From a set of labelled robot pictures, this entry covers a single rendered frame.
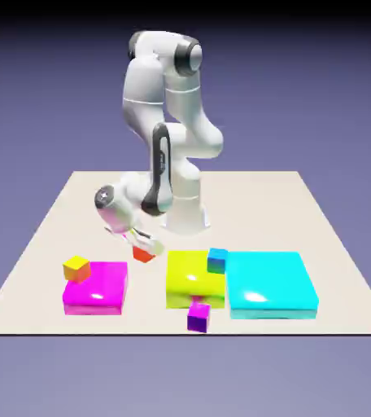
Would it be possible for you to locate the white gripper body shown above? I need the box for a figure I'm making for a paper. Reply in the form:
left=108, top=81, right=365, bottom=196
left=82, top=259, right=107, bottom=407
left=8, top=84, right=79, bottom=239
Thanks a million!
left=124, top=227, right=165, bottom=257

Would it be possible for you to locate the small red cube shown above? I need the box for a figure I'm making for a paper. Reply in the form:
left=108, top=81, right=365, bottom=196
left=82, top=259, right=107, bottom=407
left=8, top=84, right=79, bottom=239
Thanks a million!
left=132, top=246, right=157, bottom=264

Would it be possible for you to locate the small blue cube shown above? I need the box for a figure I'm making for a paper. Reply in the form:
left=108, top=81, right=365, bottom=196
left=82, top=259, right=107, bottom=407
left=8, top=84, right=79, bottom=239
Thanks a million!
left=207, top=248, right=229, bottom=274

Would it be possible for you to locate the small orange cube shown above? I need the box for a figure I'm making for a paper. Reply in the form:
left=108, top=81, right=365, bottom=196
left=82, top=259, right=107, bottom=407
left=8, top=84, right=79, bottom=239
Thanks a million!
left=62, top=255, right=92, bottom=284

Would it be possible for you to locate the small purple cube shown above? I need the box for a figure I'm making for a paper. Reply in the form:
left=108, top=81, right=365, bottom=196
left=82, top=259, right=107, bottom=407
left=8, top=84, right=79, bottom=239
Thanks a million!
left=186, top=302, right=212, bottom=334

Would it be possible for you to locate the large yellow box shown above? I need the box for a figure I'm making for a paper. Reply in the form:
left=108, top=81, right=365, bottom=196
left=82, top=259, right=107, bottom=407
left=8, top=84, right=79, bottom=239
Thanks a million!
left=165, top=249, right=227, bottom=309

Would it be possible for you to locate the large magenta box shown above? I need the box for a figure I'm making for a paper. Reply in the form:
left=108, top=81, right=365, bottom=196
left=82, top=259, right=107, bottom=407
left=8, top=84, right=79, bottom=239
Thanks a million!
left=62, top=261, right=129, bottom=316

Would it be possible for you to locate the large cyan box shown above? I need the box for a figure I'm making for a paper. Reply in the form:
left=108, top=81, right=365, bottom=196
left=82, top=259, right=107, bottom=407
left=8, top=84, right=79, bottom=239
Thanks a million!
left=223, top=251, right=320, bottom=321

